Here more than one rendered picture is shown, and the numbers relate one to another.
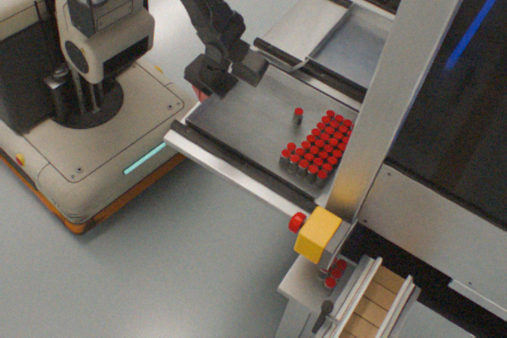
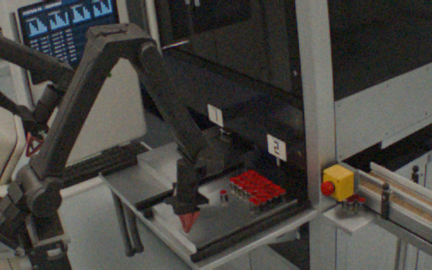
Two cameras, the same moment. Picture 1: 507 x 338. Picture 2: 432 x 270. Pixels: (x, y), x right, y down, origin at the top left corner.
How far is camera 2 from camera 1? 1.14 m
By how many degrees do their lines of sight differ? 49
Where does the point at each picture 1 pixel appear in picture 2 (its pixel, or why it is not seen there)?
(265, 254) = not seen: outside the picture
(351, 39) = (164, 167)
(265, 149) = (241, 220)
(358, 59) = not seen: hidden behind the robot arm
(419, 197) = (353, 103)
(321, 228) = (340, 171)
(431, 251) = (369, 135)
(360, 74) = not seen: hidden behind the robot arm
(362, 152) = (324, 105)
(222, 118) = (199, 236)
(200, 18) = (193, 132)
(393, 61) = (318, 33)
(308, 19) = (131, 182)
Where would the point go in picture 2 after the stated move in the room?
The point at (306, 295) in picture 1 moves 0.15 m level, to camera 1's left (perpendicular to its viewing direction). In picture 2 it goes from (361, 220) to (342, 251)
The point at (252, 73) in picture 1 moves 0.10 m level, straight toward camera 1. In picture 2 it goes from (218, 160) to (252, 165)
